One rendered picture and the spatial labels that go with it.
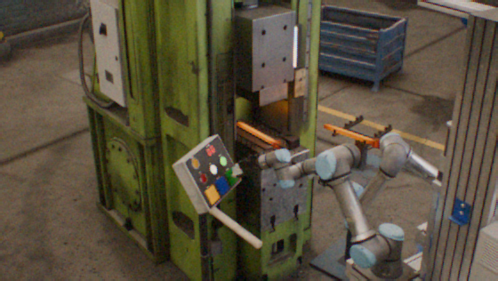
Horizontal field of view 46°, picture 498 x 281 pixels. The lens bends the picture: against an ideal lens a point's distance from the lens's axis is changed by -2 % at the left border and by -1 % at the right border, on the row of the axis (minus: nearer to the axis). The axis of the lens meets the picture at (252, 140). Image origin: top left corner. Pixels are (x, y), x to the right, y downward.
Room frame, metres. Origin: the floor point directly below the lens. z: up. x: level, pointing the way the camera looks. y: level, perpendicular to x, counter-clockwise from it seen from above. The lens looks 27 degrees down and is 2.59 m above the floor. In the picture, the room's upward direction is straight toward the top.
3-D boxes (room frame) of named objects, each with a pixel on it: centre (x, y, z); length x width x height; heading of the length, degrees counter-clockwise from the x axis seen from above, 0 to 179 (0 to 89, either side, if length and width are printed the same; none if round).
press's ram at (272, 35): (3.30, -0.02, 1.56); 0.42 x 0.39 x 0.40; 38
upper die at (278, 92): (3.27, 0.01, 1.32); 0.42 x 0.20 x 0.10; 38
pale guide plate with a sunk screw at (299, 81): (3.40, -0.28, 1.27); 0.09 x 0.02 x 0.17; 128
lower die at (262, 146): (3.27, 0.01, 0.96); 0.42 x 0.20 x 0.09; 38
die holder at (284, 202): (3.31, -0.02, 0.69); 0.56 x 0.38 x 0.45; 38
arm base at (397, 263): (2.19, -0.62, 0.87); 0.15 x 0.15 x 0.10
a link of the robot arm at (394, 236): (2.19, -0.61, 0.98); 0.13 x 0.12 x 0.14; 128
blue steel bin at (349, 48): (7.06, -1.17, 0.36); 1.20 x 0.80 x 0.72; 55
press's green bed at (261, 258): (3.31, -0.02, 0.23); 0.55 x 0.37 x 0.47; 38
